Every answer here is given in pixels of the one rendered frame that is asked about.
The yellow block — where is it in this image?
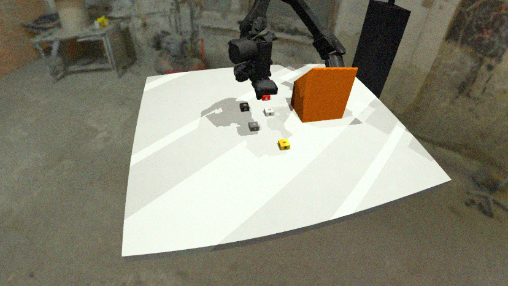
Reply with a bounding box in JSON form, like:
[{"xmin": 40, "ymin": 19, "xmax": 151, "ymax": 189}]
[{"xmin": 278, "ymin": 139, "xmax": 291, "ymax": 150}]

